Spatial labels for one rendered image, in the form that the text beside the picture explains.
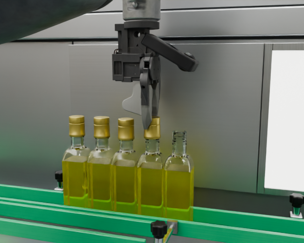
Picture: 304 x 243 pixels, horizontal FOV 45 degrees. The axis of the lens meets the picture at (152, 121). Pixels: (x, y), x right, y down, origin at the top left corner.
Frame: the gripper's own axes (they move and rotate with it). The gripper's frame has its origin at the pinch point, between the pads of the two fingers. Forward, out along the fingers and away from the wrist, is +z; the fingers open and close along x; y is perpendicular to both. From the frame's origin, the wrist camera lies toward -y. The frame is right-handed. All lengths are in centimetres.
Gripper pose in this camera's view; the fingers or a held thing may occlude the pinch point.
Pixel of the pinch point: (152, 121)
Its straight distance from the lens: 75.9
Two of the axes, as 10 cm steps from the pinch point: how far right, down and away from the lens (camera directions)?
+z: 0.0, 9.8, 1.7
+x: -2.8, 1.7, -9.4
